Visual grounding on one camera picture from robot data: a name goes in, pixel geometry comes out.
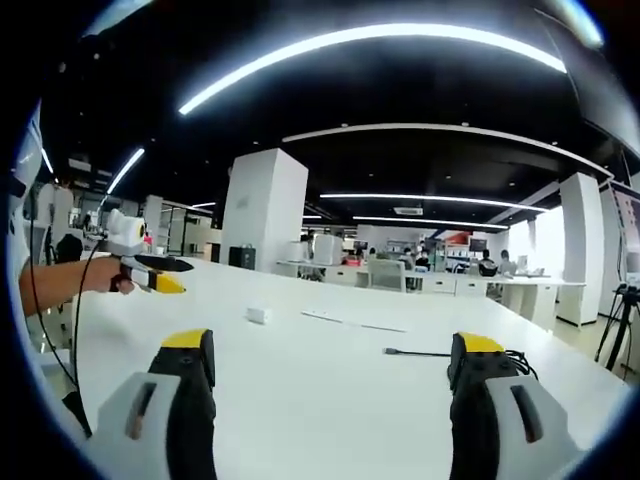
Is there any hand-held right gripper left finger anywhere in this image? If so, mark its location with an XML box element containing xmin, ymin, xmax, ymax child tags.
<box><xmin>97</xmin><ymin>328</ymin><xmax>218</xmax><ymax>480</ymax></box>

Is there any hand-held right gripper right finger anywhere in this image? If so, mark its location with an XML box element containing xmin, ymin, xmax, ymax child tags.
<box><xmin>446</xmin><ymin>331</ymin><xmax>582</xmax><ymax>480</ymax></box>

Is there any black Type-C cable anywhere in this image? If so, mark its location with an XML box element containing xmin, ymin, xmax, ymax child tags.
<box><xmin>383</xmin><ymin>346</ymin><xmax>540</xmax><ymax>382</ymax></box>

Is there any white desk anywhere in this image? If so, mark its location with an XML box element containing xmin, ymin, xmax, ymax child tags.
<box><xmin>29</xmin><ymin>254</ymin><xmax>632</xmax><ymax>480</ymax></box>

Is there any long white desk strip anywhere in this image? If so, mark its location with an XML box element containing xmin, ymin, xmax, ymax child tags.
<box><xmin>300</xmin><ymin>309</ymin><xmax>408</xmax><ymax>334</ymax></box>

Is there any person's left hand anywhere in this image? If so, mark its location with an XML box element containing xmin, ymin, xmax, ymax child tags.
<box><xmin>89</xmin><ymin>257</ymin><xmax>137</xmax><ymax>296</ymax></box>

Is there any black office chair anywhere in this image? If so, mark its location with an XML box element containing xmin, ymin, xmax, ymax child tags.
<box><xmin>53</xmin><ymin>233</ymin><xmax>84</xmax><ymax>262</ymax></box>

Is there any short ceiling light strip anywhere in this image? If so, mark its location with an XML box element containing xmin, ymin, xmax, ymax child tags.
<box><xmin>106</xmin><ymin>146</ymin><xmax>146</xmax><ymax>195</ymax></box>

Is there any black box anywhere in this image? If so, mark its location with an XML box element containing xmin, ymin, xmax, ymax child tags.
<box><xmin>228</xmin><ymin>245</ymin><xmax>259</xmax><ymax>274</ymax></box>

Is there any wide white column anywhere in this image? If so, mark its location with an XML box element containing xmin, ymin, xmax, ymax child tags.
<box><xmin>219</xmin><ymin>147</ymin><xmax>310</xmax><ymax>275</ymax></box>

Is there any person's white shirt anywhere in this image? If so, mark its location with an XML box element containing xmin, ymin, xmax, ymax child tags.
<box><xmin>7</xmin><ymin>102</ymin><xmax>44</xmax><ymax>281</ymax></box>

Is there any row of white office desks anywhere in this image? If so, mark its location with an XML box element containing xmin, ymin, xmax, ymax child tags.
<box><xmin>276</xmin><ymin>258</ymin><xmax>587</xmax><ymax>322</ymax></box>

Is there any black tripod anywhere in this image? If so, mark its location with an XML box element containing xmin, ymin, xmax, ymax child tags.
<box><xmin>593</xmin><ymin>283</ymin><xmax>640</xmax><ymax>374</ymax></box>

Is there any white machine box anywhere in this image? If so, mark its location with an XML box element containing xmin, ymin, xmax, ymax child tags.
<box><xmin>313</xmin><ymin>234</ymin><xmax>344</xmax><ymax>265</ymax></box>

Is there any narrow white column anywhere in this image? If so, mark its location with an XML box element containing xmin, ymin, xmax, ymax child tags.
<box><xmin>555</xmin><ymin>172</ymin><xmax>605</xmax><ymax>329</ymax></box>

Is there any grey mesh office chair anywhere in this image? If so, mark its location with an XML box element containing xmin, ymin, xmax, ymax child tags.
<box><xmin>367</xmin><ymin>258</ymin><xmax>408</xmax><ymax>293</ymax></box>

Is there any display screen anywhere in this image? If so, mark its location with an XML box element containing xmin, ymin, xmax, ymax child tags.
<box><xmin>607</xmin><ymin>180</ymin><xmax>640</xmax><ymax>282</ymax></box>

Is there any long curved ceiling light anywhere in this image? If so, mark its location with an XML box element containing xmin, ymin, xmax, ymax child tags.
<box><xmin>178</xmin><ymin>23</ymin><xmax>569</xmax><ymax>116</ymax></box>

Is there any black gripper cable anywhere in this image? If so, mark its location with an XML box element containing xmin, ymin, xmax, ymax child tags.
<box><xmin>69</xmin><ymin>232</ymin><xmax>109</xmax><ymax>441</ymax></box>

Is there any thin black cable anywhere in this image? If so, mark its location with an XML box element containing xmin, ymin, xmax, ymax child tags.
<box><xmin>27</xmin><ymin>209</ymin><xmax>77</xmax><ymax>392</ymax></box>

